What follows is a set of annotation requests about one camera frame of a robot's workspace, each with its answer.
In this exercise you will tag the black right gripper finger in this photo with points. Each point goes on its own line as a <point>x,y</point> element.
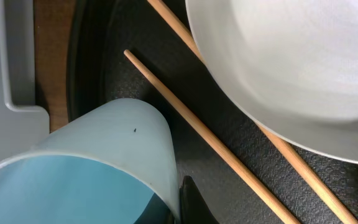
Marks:
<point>193,208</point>

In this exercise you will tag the light blue cup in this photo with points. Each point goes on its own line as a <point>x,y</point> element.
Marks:
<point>115,164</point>

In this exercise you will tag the grey dishwasher rack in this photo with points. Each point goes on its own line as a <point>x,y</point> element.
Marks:
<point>22,122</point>

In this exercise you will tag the lower wooden chopstick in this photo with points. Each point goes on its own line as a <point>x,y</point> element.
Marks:
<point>227,156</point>

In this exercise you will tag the wooden chopstick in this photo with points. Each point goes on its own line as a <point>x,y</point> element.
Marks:
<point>227,156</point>
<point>302,168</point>

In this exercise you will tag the upper wooden chopstick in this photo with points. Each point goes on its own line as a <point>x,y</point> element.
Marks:
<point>302,168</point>

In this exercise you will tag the grey round plate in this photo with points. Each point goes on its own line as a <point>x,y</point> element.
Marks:
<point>289,65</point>

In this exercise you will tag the round black tray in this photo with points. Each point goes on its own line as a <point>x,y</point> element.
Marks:
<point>98,72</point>

